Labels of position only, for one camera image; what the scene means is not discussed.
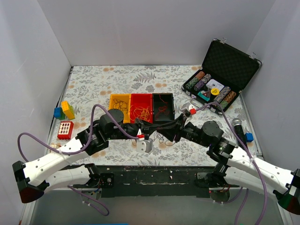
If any black poker chip case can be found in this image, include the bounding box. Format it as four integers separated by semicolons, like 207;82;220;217
181;39;262;111

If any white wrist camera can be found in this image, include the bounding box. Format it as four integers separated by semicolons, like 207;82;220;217
136;135;153;153
180;103;196;117

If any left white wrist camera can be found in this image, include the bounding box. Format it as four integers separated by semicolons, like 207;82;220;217
136;135;153;153

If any red white toy block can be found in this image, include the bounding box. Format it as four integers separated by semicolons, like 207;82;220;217
57;121;74;140

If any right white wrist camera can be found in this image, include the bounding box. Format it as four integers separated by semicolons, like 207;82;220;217
180;103;196;117

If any black plastic bin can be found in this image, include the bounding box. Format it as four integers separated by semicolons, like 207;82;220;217
152;93;175;124

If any yellow plastic bin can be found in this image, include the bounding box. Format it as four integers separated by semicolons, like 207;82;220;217
109;94;131;123

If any blue toy brick left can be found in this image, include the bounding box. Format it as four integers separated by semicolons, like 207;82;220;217
53;107;63;119

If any floral table mat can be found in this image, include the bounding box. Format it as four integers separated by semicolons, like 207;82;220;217
45;65;260;166

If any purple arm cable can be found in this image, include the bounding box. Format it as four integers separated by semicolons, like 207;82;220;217
17;104;141;216
194;103;268;225

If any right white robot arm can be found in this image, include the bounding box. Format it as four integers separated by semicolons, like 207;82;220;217
157;118;300;215

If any black microphone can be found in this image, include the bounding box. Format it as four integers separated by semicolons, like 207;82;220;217
232;118;247;146

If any small white red toy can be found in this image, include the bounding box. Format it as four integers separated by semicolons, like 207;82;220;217
50;144;61;149

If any blue toy block right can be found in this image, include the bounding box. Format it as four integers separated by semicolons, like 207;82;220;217
245;133;254;143

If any yellow dealer chip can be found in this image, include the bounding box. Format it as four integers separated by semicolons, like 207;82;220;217
210;88;220;96

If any coloured wire bundle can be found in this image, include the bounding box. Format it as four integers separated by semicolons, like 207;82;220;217
152;131;174;146

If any yellow toy brick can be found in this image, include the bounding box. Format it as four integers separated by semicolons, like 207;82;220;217
61;101;75;120

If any red wire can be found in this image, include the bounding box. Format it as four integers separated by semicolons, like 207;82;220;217
155;93;171;119

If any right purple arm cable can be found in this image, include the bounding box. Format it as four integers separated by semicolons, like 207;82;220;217
194;103;268;225

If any dark wire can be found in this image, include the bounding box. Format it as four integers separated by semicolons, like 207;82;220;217
112;98;129;113

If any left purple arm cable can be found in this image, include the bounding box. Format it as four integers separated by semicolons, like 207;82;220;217
17;104;141;216

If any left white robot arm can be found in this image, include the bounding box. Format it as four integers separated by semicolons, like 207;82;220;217
12;109;171;203

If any green toy brick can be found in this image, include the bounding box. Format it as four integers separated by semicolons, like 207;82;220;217
59;112;66;120

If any red plastic bin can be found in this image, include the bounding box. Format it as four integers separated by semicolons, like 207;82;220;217
130;93;153;123

